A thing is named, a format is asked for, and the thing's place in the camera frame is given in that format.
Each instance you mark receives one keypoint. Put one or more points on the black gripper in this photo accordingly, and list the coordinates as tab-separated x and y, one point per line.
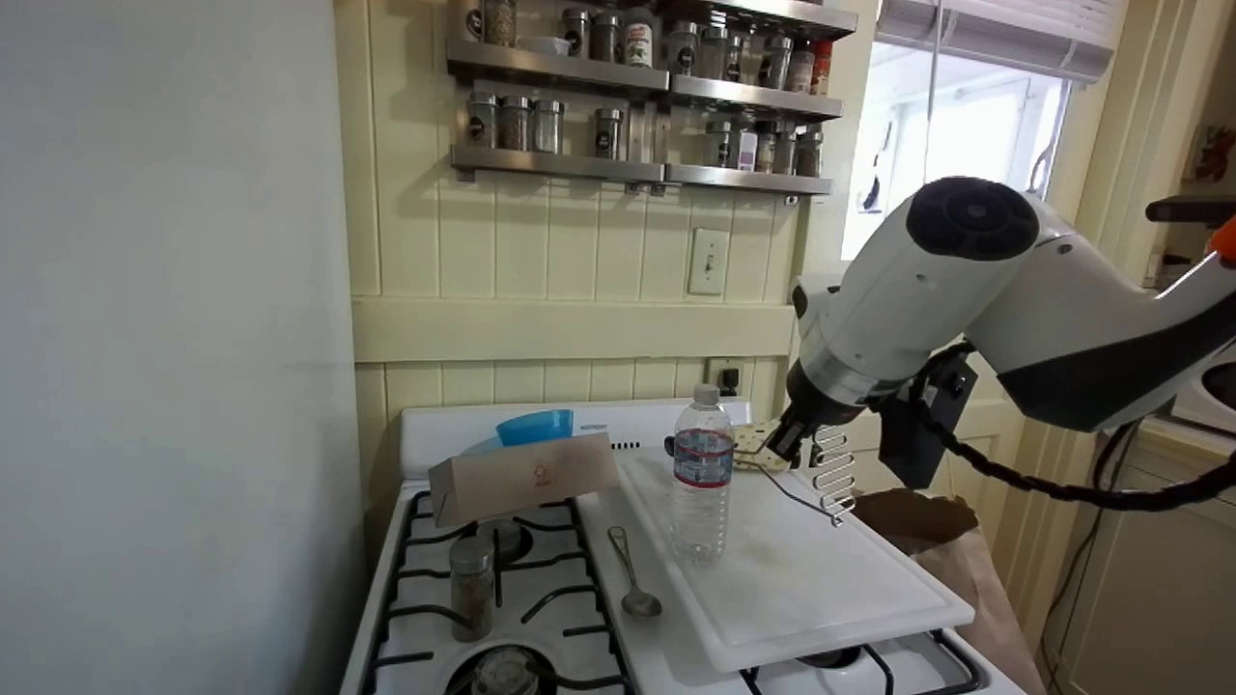
802	414

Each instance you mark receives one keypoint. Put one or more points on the white gas stove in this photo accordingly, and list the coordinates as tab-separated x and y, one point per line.
669	651

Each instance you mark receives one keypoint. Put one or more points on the brown paper bag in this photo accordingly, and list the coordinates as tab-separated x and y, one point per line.
938	543

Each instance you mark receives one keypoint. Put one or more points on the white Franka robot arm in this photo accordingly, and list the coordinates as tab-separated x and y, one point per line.
1007	294

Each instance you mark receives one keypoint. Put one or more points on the bright window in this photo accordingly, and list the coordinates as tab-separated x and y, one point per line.
965	119

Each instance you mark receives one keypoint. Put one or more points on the black stove burner grate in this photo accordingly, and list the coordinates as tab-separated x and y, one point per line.
542	606

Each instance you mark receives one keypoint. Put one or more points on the white plastic cutting board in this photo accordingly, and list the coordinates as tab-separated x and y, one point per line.
798	581

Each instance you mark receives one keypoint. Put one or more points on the white refrigerator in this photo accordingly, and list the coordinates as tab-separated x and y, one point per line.
168	321

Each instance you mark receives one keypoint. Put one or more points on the white light switch plate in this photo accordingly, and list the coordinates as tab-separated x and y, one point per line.
707	266

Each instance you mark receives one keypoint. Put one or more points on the cream cabinet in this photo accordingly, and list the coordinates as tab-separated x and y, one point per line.
1146	593

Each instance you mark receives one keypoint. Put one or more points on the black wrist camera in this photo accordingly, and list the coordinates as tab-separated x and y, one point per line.
927	411

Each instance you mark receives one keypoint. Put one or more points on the metal spoon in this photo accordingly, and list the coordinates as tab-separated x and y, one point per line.
638	599

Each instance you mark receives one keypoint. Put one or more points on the wall power outlet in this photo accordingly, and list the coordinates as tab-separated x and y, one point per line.
727	380

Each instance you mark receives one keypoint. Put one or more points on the white window blind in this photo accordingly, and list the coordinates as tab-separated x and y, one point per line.
1007	33

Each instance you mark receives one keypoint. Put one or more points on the metal spice rack shelf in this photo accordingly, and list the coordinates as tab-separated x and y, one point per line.
582	66
582	164

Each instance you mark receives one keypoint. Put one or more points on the blue plastic lid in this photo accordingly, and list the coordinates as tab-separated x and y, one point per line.
535	425

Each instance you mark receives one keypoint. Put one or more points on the glass spice shaker jar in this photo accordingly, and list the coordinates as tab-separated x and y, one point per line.
474	593

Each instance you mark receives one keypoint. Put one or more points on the clear plastic water bottle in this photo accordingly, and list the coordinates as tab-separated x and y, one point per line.
705	505

